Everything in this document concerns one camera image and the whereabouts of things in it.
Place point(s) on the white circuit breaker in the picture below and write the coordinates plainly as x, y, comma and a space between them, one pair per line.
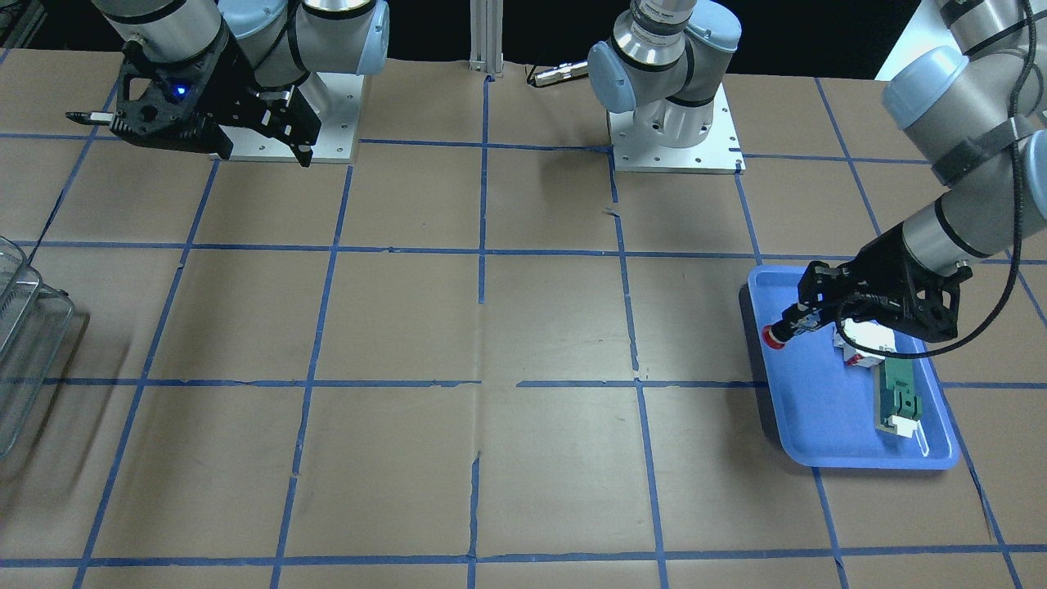
870, 335

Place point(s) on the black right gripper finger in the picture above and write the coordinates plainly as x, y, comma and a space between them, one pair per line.
222, 147
303, 150

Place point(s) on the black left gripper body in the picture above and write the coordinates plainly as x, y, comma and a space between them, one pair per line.
877, 271

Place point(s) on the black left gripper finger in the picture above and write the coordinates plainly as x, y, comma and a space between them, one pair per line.
814, 322
801, 309

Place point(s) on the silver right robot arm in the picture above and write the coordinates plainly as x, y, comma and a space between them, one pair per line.
286, 41

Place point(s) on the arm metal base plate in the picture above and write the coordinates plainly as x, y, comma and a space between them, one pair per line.
336, 100
664, 137

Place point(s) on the green terminal block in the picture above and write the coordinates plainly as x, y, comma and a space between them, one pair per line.
898, 406

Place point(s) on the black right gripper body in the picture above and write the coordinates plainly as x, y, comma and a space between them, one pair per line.
238, 88

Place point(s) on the red emergency stop button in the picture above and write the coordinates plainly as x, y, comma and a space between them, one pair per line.
778, 334

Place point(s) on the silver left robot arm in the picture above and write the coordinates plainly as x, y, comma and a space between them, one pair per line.
975, 110

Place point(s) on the aluminium frame post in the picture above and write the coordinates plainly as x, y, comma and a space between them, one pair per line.
486, 35

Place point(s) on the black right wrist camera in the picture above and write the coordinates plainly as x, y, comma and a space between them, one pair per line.
157, 104

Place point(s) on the blue plastic tray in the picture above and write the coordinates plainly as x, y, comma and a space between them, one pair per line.
824, 410

